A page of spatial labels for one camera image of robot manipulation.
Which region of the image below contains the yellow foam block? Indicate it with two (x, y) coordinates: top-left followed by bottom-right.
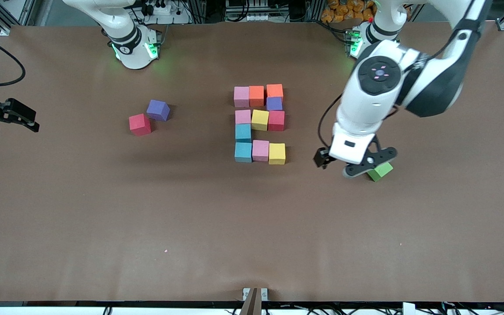
(268, 143), (287, 165)
(251, 109), (270, 132)

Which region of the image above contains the crimson foam block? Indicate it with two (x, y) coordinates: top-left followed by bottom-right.
(268, 111), (285, 132)

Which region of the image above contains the blue foam block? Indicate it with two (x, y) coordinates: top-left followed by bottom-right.
(235, 124), (253, 143)
(234, 142), (253, 164)

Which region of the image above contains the green foam block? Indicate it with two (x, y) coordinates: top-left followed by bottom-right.
(367, 162), (394, 183)

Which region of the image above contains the red foam block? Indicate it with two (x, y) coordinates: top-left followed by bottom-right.
(129, 113), (152, 136)

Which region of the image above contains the brown table cover mat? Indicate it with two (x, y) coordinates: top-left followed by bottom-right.
(0, 21), (504, 303)

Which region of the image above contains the light purple foam block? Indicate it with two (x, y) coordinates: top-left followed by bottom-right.
(146, 99), (171, 122)

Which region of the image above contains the pile of orange objects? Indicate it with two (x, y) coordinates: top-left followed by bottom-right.
(321, 0), (374, 23)

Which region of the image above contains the grey equipment rack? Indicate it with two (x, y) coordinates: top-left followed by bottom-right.
(225, 0), (281, 22)

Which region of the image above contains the white power strip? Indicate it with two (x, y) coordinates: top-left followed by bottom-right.
(142, 2), (178, 17)

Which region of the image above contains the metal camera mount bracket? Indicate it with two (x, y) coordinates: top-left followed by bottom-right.
(242, 287), (269, 315)

